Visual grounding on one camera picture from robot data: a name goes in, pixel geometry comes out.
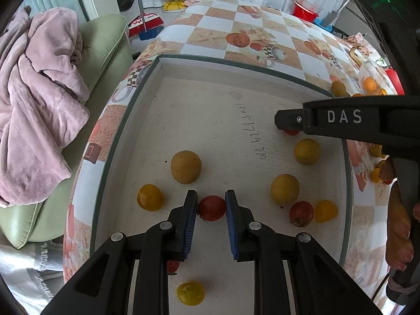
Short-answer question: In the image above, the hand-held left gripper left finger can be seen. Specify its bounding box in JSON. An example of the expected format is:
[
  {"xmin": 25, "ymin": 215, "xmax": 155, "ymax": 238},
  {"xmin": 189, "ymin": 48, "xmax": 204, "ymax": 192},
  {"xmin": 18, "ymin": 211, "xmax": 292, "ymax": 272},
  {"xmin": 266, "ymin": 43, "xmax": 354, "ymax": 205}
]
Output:
[{"xmin": 41, "ymin": 189, "xmax": 199, "ymax": 315}]

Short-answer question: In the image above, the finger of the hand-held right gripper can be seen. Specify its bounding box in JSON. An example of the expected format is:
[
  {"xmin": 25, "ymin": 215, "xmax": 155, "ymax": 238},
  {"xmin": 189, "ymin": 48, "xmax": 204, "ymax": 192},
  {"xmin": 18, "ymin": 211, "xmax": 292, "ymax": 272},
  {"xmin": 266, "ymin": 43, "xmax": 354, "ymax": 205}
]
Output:
[{"xmin": 275, "ymin": 108, "xmax": 306, "ymax": 135}]

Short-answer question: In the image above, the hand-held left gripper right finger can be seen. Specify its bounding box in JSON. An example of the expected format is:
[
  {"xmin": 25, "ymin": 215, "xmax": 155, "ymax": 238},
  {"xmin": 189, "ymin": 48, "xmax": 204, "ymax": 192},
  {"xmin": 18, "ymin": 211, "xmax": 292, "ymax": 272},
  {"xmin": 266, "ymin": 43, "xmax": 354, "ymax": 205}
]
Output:
[{"xmin": 225, "ymin": 189, "xmax": 383, "ymax": 315}]

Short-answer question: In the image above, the tan round fruit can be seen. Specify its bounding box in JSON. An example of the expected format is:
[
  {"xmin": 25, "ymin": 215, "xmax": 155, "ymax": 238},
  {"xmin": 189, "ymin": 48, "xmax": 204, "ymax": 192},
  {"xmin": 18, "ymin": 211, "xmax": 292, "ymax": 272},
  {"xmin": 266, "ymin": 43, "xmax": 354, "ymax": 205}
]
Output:
[{"xmin": 171, "ymin": 150, "xmax": 202, "ymax": 185}]

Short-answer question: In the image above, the white rectangular tray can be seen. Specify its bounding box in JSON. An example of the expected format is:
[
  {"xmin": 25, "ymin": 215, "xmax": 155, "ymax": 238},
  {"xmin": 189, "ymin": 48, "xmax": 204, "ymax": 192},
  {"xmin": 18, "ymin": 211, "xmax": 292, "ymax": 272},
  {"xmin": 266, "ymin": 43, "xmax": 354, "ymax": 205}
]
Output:
[{"xmin": 88, "ymin": 53, "xmax": 354, "ymax": 315}]

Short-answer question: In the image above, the person's right hand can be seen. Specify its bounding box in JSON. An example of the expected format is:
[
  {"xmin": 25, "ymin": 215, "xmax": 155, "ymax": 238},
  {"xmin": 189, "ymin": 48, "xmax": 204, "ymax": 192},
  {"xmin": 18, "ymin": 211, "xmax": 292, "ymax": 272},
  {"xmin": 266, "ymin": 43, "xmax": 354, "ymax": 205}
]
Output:
[{"xmin": 380, "ymin": 157, "xmax": 413, "ymax": 271}]

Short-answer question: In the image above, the clear glass bowl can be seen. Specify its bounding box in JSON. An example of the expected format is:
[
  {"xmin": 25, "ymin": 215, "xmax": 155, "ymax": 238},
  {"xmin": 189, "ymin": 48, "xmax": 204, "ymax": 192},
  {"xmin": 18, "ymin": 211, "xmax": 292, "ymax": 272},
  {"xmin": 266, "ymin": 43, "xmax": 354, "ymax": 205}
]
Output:
[{"xmin": 358, "ymin": 60, "xmax": 389, "ymax": 94}]

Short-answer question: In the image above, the red plastic stool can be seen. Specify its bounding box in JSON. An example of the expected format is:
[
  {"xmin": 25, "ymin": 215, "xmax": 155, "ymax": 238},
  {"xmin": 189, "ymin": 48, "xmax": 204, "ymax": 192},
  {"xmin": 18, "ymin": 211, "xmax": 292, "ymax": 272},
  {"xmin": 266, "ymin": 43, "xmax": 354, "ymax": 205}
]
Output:
[{"xmin": 385, "ymin": 69, "xmax": 406, "ymax": 96}]

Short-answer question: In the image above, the cartoon print cloth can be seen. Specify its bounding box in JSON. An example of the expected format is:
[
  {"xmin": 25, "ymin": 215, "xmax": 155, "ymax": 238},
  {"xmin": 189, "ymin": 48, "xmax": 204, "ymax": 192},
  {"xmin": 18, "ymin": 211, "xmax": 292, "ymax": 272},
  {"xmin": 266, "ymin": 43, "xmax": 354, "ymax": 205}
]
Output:
[{"xmin": 341, "ymin": 33, "xmax": 388, "ymax": 69}]

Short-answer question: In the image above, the red bucket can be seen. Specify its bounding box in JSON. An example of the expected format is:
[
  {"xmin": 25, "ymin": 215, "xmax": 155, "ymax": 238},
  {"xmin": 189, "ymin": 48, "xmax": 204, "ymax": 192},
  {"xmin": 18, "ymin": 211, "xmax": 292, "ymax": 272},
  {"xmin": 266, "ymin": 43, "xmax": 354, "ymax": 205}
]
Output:
[{"xmin": 293, "ymin": 0, "xmax": 320, "ymax": 20}]

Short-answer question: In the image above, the grey fringed blanket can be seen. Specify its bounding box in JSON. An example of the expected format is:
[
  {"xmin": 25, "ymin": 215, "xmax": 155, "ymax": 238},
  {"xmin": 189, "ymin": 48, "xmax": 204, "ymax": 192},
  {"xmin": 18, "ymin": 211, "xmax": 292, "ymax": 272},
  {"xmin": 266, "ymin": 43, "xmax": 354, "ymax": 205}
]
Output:
[{"xmin": 0, "ymin": 233, "xmax": 66, "ymax": 299}]

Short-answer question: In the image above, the red broom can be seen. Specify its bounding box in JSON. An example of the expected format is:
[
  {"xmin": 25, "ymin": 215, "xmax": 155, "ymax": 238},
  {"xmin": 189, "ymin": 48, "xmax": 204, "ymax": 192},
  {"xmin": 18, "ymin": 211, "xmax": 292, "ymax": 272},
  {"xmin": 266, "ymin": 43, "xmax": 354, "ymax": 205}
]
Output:
[{"xmin": 128, "ymin": 0, "xmax": 165, "ymax": 41}]

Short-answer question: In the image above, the pink blanket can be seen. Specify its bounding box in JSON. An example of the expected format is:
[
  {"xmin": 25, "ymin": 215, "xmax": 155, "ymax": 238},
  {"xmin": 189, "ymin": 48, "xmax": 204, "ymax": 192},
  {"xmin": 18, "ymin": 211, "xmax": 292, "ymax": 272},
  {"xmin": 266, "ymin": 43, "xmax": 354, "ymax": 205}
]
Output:
[{"xmin": 0, "ymin": 7, "xmax": 91, "ymax": 207}]

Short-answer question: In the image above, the green sofa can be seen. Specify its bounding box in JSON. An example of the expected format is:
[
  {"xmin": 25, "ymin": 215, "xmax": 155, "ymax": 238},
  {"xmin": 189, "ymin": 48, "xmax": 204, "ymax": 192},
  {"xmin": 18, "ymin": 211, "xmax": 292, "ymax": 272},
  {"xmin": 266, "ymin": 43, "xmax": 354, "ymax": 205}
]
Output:
[{"xmin": 0, "ymin": 15, "xmax": 137, "ymax": 250}]

